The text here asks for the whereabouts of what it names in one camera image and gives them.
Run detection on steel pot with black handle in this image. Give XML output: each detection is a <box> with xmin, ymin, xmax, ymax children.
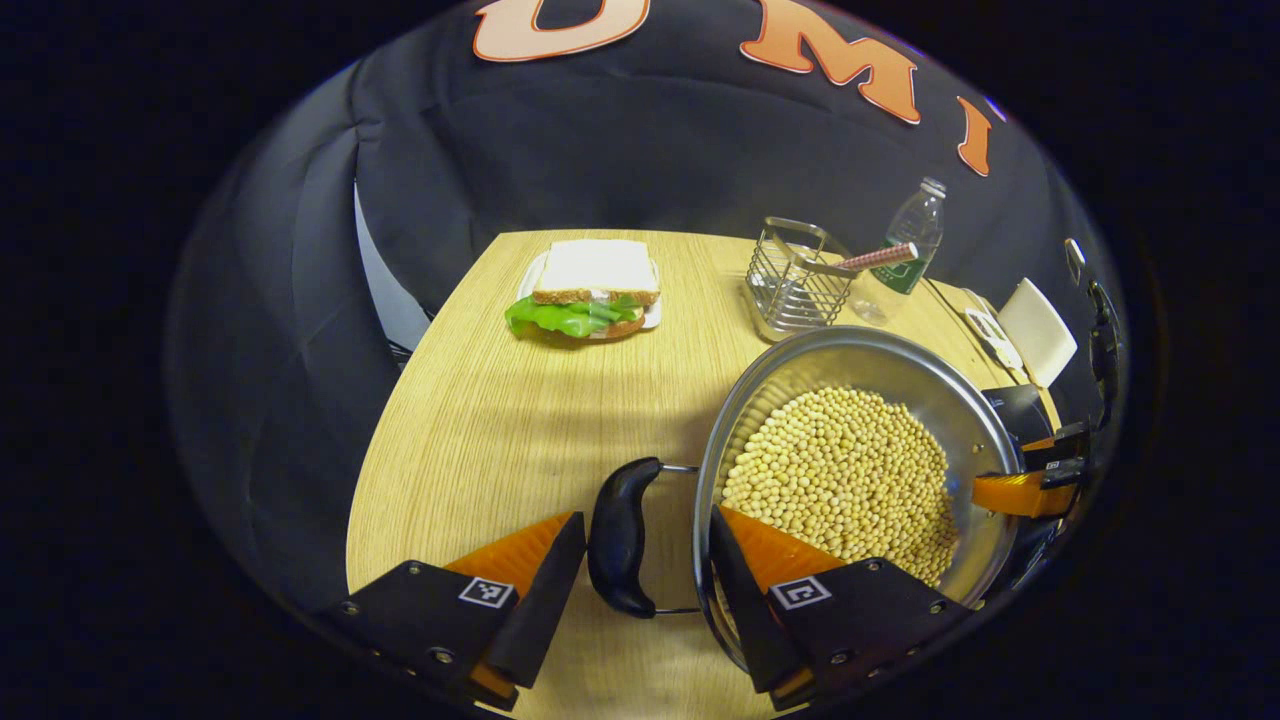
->
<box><xmin>587</xmin><ymin>325</ymin><xmax>1023</xmax><ymax>676</ymax></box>

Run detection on lettuce sandwich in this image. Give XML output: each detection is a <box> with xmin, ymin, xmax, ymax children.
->
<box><xmin>505</xmin><ymin>238</ymin><xmax>662</xmax><ymax>341</ymax></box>

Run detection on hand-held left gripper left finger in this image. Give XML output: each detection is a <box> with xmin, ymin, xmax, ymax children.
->
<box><xmin>325</xmin><ymin>512</ymin><xmax>588</xmax><ymax>713</ymax></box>

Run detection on silver wire basket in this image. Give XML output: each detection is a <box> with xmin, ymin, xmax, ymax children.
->
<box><xmin>745</xmin><ymin>217</ymin><xmax>859</xmax><ymax>344</ymax></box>

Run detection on white toaster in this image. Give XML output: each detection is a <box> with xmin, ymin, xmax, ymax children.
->
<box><xmin>998</xmin><ymin>278</ymin><xmax>1079</xmax><ymax>389</ymax></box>

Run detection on pile of yellow soybeans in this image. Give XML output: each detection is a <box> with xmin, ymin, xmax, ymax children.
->
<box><xmin>720</xmin><ymin>386</ymin><xmax>959</xmax><ymax>589</ymax></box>

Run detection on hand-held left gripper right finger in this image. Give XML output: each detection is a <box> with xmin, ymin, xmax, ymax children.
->
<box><xmin>708</xmin><ymin>505</ymin><xmax>973</xmax><ymax>713</ymax></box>

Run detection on clear plastic water bottle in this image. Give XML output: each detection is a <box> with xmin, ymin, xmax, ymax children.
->
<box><xmin>868</xmin><ymin>177</ymin><xmax>947</xmax><ymax>326</ymax></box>

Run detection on black induction cooktop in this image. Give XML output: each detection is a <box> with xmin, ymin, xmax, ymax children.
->
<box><xmin>985</xmin><ymin>383</ymin><xmax>1061</xmax><ymax>451</ymax></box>

